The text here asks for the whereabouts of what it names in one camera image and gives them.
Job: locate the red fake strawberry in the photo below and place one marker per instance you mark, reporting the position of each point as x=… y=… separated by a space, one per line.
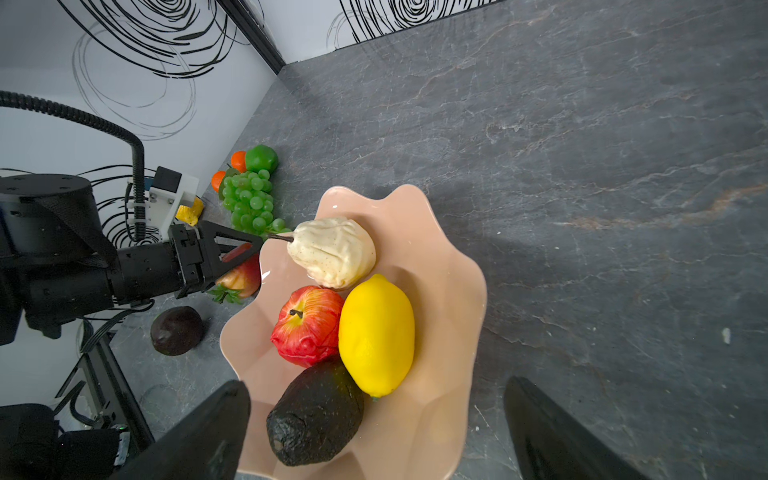
x=238 y=285

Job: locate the pink wavy fruit bowl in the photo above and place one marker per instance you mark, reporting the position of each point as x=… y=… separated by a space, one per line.
x=419 y=430

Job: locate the dark fake avocado half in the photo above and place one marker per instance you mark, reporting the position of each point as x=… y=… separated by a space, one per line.
x=177 y=330

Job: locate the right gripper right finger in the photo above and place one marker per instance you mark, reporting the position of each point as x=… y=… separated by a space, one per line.
x=551 y=444

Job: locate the yellow fake lemon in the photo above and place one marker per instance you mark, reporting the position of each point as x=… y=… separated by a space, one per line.
x=377 y=336

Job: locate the red fake apple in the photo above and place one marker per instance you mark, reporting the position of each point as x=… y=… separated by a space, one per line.
x=308 y=324

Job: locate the small orange fake tangerine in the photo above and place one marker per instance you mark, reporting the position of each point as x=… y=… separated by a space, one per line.
x=238 y=161

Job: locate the yellow fake pear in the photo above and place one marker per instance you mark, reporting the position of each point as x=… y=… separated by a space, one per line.
x=190 y=215

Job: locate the green fake lime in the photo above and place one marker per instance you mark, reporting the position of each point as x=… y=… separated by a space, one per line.
x=261 y=157

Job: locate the green fake grapes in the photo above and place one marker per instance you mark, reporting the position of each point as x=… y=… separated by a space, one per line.
x=248 y=198

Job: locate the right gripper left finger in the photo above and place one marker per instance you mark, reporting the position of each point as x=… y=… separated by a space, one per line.
x=206 y=444

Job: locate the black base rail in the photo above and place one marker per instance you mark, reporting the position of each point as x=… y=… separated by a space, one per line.
x=96 y=396

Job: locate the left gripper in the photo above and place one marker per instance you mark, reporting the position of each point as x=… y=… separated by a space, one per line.
x=176 y=266

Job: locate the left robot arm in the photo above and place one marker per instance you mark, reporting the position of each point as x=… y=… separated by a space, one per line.
x=57 y=264

